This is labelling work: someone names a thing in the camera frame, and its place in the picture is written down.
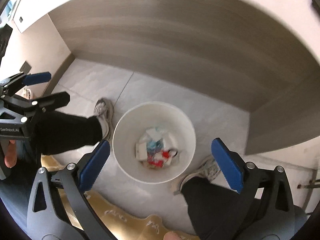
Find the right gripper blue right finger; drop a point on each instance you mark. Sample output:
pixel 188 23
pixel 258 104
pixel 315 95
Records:
pixel 230 163

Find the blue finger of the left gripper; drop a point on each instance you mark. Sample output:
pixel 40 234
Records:
pixel 38 78

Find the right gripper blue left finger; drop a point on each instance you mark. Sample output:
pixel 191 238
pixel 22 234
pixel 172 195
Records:
pixel 91 164

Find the trash pile inside bin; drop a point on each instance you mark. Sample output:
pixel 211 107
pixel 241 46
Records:
pixel 156 150

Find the white round trash bin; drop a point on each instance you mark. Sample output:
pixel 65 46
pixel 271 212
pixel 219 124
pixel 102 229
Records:
pixel 131 127

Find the person's left hand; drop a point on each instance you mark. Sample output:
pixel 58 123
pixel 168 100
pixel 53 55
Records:
pixel 10 157

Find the right grey sneaker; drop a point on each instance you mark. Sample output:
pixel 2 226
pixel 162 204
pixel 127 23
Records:
pixel 208 169

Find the grey sneaker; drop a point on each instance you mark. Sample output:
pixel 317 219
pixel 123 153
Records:
pixel 208 169
pixel 104 112

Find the left grey sneaker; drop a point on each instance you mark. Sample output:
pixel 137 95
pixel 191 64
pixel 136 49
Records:
pixel 104 112

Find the black wall socket panel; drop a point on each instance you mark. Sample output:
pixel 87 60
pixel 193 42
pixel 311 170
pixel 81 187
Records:
pixel 25 68

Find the grey bed frame with drawers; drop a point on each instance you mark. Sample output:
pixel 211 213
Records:
pixel 228 49

